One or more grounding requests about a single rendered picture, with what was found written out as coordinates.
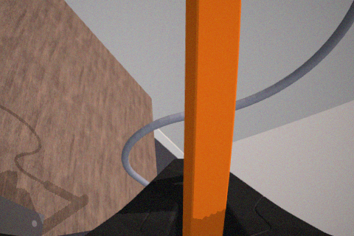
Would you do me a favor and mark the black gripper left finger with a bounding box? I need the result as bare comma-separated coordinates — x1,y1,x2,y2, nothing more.
84,159,184,236

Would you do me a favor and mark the orange bar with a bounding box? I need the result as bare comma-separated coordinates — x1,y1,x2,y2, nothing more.
183,0,242,236

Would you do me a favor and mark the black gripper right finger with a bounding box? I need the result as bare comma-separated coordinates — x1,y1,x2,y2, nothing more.
222,172,332,236

